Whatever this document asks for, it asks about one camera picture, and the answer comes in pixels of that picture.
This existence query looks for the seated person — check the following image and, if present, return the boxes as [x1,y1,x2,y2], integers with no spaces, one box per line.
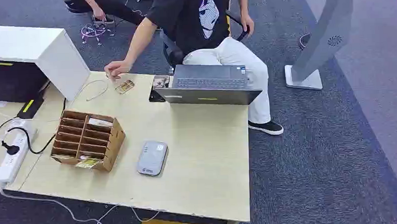
[102,0,285,141]

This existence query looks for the white power strip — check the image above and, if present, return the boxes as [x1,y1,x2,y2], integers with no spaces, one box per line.
[0,118,40,185]

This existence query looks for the long white cable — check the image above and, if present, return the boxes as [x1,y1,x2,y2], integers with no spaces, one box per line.
[0,180,160,224]

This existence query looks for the thin white cable loop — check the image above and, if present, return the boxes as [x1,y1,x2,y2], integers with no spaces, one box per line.
[72,79,111,103]

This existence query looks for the dark round base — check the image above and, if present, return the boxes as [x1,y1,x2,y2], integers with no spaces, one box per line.
[298,33,312,51]

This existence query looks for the grey laptop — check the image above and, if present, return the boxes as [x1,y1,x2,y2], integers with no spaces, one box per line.
[152,62,263,109]

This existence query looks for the white cabinet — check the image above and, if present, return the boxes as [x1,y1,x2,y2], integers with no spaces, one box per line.
[0,21,92,104]

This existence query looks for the person's right hand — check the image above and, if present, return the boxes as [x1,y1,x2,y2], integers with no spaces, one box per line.
[104,60,133,81]

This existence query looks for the crouching person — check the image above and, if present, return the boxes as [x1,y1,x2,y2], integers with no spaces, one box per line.
[63,0,146,28]

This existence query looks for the grey card reader device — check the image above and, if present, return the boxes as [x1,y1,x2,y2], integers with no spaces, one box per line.
[135,140,170,177]

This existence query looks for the wooden card box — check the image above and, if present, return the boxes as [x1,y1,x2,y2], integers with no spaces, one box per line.
[48,108,128,174]

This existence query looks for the grey stand with white base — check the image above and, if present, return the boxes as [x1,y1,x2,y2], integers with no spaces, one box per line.
[282,0,364,92]

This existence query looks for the black case with yellow label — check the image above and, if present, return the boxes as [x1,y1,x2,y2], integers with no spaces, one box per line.
[0,57,50,104]

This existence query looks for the yellow printed card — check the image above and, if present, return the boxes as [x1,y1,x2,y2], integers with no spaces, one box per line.
[75,156,102,170]

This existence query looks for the black box with yellow label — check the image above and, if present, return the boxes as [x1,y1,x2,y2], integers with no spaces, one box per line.
[15,94,46,120]

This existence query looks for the castor chair base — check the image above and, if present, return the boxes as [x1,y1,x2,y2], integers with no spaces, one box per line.
[80,22,116,47]

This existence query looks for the white card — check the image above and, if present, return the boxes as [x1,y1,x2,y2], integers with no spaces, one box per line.
[88,116,114,128]

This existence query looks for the black phone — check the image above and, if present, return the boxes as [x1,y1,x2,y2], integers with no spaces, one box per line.
[147,74,172,103]

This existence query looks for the person's left hand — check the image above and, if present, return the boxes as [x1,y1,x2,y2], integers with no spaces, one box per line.
[241,12,256,37]

